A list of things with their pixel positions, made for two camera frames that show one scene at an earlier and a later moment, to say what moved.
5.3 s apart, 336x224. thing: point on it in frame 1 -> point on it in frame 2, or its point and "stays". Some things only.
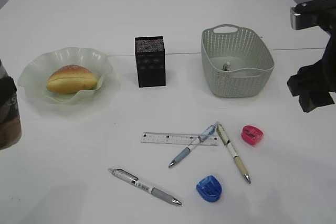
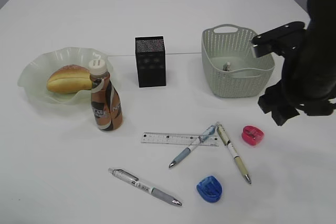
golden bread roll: x=71 y=78 stays
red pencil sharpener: x=252 y=135 stays
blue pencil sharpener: x=209 y=188 stays
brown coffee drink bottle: x=10 y=129 -> x=106 y=103
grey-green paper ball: x=227 y=66 stays
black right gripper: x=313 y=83 -> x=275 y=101
